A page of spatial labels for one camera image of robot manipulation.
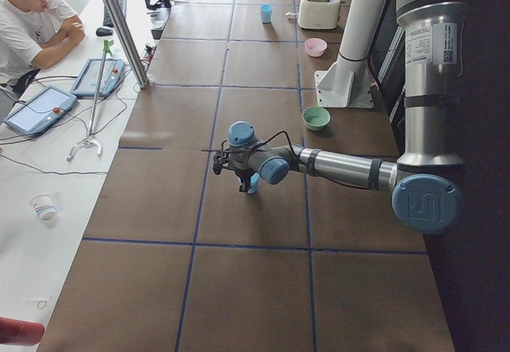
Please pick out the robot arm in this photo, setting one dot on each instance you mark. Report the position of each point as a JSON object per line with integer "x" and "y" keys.
{"x": 424, "y": 195}

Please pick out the near teach pendant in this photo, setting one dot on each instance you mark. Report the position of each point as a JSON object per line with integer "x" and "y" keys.
{"x": 41, "y": 112}

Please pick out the pink bowl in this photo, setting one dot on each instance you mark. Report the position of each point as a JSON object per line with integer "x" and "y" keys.
{"x": 315, "y": 47}

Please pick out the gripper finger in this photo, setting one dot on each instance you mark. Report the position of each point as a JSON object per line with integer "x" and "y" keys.
{"x": 244, "y": 185}

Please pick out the cream toaster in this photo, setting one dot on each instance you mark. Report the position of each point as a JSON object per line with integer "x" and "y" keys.
{"x": 318, "y": 15}

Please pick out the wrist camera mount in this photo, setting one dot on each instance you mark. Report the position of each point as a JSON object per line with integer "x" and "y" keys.
{"x": 221, "y": 161}

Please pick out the red cylinder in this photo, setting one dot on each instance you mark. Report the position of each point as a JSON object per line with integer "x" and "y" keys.
{"x": 20, "y": 333}

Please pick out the light blue cup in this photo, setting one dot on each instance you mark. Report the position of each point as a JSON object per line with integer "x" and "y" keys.
{"x": 253, "y": 187}
{"x": 266, "y": 11}

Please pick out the white mounting pillar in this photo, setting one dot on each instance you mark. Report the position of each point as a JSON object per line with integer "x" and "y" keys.
{"x": 353, "y": 80}

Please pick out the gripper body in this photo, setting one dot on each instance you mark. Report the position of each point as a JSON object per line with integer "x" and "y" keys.
{"x": 242, "y": 176}

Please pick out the teach pendant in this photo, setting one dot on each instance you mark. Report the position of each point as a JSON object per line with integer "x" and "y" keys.
{"x": 85, "y": 84}
{"x": 41, "y": 112}

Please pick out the paper cup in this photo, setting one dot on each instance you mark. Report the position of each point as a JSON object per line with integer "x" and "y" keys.
{"x": 43, "y": 206}

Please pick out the far teach pendant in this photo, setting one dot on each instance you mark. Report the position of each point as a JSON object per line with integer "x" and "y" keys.
{"x": 85, "y": 84}

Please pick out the aluminium frame post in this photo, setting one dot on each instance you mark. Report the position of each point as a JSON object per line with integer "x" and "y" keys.
{"x": 127, "y": 42}

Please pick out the green bowl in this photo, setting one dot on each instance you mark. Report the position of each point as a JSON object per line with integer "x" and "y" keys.
{"x": 316, "y": 118}

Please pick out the reacher grabber tool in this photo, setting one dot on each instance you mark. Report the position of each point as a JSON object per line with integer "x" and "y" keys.
{"x": 89, "y": 141}

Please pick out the seated person white shirt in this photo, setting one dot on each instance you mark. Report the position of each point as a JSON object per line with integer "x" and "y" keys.
{"x": 35, "y": 35}

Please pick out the black computer mouse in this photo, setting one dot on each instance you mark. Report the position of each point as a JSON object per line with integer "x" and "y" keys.
{"x": 104, "y": 31}

